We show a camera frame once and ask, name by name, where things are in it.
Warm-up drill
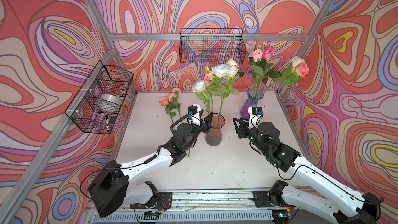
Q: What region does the pale pink flower bunch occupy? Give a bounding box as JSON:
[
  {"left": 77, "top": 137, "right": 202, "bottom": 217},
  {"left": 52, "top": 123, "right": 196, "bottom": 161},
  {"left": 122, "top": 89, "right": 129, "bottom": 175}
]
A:
[{"left": 168, "top": 87, "right": 182, "bottom": 117}]

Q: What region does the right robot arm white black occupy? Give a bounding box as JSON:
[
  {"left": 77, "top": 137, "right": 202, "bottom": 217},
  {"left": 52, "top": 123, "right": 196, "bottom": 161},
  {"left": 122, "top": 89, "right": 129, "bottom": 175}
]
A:
[{"left": 233, "top": 118, "right": 383, "bottom": 224}]

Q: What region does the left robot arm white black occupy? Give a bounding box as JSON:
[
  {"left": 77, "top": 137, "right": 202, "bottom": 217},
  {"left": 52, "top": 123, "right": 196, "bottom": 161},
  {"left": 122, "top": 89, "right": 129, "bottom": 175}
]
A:
[{"left": 88, "top": 113, "right": 213, "bottom": 217}]

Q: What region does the left black wire basket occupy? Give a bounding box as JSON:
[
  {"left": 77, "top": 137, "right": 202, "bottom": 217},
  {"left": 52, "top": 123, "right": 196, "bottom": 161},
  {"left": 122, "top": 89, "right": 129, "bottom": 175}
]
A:
[{"left": 65, "top": 61, "right": 134, "bottom": 134}]

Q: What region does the red glass vase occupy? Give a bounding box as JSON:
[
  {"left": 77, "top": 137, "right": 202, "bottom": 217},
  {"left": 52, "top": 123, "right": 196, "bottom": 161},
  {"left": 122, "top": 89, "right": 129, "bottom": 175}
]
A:
[{"left": 205, "top": 113, "right": 226, "bottom": 146}]

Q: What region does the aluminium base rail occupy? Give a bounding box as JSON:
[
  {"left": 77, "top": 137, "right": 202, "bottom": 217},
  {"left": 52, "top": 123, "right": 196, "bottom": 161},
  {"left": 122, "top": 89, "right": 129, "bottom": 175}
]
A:
[{"left": 86, "top": 188, "right": 336, "bottom": 212}]

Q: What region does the salmon pink rose stem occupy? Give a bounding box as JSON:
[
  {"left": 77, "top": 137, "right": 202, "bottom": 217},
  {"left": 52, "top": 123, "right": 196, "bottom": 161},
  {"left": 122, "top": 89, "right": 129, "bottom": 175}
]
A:
[{"left": 159, "top": 96, "right": 175, "bottom": 123}]

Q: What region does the purple glass vase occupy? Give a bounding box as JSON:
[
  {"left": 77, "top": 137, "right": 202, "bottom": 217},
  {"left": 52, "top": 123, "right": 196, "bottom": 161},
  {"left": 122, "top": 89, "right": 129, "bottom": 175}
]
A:
[{"left": 240, "top": 87, "right": 264, "bottom": 118}]

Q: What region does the coral pink rose stem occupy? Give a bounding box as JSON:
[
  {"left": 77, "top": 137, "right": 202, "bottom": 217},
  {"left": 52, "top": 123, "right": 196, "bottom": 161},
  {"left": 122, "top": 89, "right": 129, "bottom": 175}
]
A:
[{"left": 264, "top": 62, "right": 309, "bottom": 91}]

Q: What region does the pale blue rose stem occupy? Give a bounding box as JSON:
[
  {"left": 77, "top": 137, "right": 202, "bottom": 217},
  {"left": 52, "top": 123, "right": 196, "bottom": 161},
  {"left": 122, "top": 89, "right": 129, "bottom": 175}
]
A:
[{"left": 204, "top": 64, "right": 231, "bottom": 127}]

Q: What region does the black marker pen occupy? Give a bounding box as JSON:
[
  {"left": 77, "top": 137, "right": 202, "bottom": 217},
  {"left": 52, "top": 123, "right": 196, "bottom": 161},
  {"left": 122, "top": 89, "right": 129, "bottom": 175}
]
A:
[{"left": 105, "top": 115, "right": 110, "bottom": 133}]

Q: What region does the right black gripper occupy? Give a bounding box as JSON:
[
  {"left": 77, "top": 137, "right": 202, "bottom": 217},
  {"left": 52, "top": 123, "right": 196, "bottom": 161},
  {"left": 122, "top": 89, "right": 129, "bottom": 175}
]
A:
[{"left": 233, "top": 117, "right": 269, "bottom": 155}]

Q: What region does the silver tape roll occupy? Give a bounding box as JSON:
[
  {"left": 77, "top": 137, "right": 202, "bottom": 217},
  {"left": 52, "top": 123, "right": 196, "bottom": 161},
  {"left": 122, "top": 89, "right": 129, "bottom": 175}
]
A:
[{"left": 97, "top": 93, "right": 122, "bottom": 113}]

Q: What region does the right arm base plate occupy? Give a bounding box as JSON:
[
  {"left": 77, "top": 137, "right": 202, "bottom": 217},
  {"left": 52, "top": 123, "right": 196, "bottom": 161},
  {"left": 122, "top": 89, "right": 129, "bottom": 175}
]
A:
[{"left": 250, "top": 191, "right": 295, "bottom": 209}]

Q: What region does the white blue rose stem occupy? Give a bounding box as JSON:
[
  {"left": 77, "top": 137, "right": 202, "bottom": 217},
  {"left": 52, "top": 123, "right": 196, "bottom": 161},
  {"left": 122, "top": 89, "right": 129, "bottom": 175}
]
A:
[{"left": 192, "top": 80, "right": 214, "bottom": 114}]

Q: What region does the black wire basket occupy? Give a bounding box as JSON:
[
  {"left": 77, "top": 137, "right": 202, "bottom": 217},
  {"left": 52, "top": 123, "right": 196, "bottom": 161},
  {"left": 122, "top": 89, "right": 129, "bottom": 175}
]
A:
[
  {"left": 179, "top": 28, "right": 247, "bottom": 65},
  {"left": 65, "top": 61, "right": 134, "bottom": 134}
]

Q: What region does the back black wire basket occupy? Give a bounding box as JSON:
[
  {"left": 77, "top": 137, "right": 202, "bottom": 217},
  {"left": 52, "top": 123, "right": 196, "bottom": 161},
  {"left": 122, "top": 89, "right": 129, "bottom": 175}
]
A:
[{"left": 179, "top": 28, "right": 247, "bottom": 65}]

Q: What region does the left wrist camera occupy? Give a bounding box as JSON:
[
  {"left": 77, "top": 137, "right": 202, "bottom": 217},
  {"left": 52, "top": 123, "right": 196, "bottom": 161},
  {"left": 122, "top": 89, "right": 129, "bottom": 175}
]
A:
[{"left": 187, "top": 104, "right": 202, "bottom": 127}]

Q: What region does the cream rose stem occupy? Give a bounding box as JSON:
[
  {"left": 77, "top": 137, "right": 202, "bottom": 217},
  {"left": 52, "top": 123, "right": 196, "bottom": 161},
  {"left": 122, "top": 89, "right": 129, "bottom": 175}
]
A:
[
  {"left": 273, "top": 56, "right": 305, "bottom": 82},
  {"left": 217, "top": 64, "right": 240, "bottom": 127}
]

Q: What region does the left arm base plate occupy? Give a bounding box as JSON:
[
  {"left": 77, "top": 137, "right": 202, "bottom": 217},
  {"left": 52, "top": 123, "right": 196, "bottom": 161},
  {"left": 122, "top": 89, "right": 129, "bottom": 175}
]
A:
[{"left": 130, "top": 192, "right": 173, "bottom": 211}]

